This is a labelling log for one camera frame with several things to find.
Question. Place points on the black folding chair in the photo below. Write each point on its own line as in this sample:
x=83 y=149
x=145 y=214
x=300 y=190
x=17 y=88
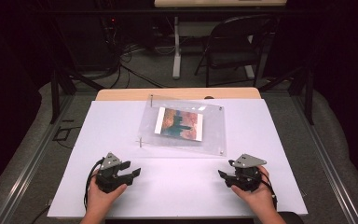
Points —
x=230 y=56

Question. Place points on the colourful painting photo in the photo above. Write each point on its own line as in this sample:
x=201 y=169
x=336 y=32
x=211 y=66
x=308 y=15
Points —
x=178 y=124

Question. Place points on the person's left hand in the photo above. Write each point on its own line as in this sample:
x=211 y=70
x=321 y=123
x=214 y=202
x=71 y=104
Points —
x=101 y=200

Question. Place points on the dark equipment with red light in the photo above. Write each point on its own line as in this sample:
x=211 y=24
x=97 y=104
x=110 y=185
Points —
x=112 y=34

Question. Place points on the white desk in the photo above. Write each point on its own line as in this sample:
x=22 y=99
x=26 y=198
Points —
x=176 y=46

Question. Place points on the person's right hand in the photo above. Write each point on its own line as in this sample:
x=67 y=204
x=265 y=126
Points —
x=259 y=197

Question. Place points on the white table cover sheet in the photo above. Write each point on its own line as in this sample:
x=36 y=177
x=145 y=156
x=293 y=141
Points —
x=174 y=186

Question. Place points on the clear acrylic photo frame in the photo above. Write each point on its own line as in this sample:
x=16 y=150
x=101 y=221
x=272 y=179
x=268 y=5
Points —
x=211 y=137

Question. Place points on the black metal stand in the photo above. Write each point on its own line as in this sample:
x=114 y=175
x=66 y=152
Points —
x=308 y=93
x=54 y=93

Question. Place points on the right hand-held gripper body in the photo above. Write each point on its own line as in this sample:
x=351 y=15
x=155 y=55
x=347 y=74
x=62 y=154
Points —
x=247 y=179

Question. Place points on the aluminium floor rail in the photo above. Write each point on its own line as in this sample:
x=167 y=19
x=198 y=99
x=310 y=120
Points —
x=34 y=161
x=326 y=161

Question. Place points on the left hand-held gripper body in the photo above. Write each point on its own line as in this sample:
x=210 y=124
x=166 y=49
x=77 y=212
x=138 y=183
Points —
x=110 y=179

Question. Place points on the black square floor bracket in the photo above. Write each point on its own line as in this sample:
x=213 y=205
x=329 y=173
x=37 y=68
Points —
x=61 y=133

